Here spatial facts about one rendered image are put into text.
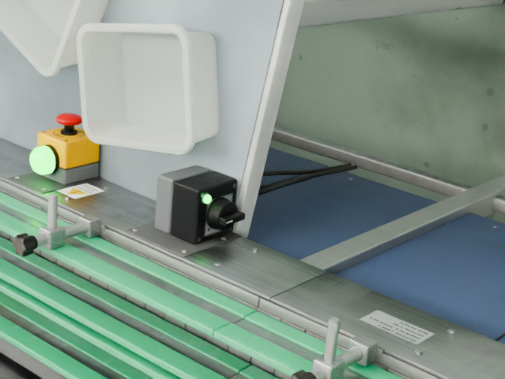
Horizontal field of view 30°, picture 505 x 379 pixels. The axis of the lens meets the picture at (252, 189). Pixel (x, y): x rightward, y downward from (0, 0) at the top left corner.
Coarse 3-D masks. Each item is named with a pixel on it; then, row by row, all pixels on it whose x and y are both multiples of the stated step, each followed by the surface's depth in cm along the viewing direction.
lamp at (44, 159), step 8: (48, 144) 144; (32, 152) 143; (40, 152) 142; (48, 152) 143; (56, 152) 143; (32, 160) 143; (40, 160) 142; (48, 160) 142; (56, 160) 143; (32, 168) 144; (40, 168) 143; (48, 168) 143; (56, 168) 144
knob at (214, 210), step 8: (216, 200) 127; (224, 200) 127; (208, 208) 126; (216, 208) 126; (224, 208) 126; (232, 208) 127; (208, 216) 126; (216, 216) 126; (224, 216) 126; (232, 216) 126; (240, 216) 127; (208, 224) 127; (216, 224) 126; (224, 224) 125; (232, 224) 128
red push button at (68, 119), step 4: (60, 116) 145; (64, 116) 145; (68, 116) 145; (72, 116) 145; (76, 116) 145; (56, 120) 145; (60, 120) 144; (64, 120) 144; (68, 120) 144; (72, 120) 144; (76, 120) 144; (80, 120) 145; (64, 124) 144; (68, 124) 144; (72, 124) 144; (76, 124) 145; (64, 128) 146; (68, 128) 145; (72, 128) 146
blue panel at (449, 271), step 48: (288, 192) 157; (336, 192) 159; (384, 192) 162; (288, 240) 137; (336, 240) 139; (432, 240) 142; (480, 240) 144; (384, 288) 124; (432, 288) 126; (480, 288) 127
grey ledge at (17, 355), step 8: (0, 344) 155; (8, 344) 153; (8, 352) 153; (16, 352) 152; (24, 352) 150; (16, 360) 152; (24, 360) 151; (32, 360) 149; (32, 368) 150; (40, 368) 148; (48, 368) 147; (40, 376) 149; (48, 376) 147; (56, 376) 146
